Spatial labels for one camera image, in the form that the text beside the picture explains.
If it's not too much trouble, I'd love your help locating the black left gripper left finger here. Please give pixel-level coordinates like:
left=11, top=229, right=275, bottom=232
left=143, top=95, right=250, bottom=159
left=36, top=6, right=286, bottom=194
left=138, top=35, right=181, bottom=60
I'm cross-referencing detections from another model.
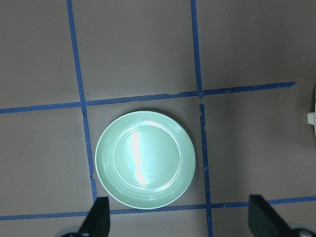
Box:
left=79, top=197, right=110, bottom=237

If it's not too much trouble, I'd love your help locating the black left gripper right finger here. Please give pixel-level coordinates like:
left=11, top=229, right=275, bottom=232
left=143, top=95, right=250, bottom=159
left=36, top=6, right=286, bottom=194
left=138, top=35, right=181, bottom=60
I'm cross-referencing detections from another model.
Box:
left=248, top=195, right=296, bottom=237

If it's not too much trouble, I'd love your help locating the cream white rice cooker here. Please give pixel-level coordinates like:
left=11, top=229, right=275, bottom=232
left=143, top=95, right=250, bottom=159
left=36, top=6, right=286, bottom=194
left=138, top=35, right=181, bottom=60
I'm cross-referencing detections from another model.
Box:
left=307, top=90, right=316, bottom=136

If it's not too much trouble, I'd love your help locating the far green plate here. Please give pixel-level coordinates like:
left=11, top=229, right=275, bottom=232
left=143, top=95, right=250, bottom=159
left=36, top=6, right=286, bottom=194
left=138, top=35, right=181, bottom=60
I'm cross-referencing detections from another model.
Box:
left=95, top=111, right=196, bottom=209

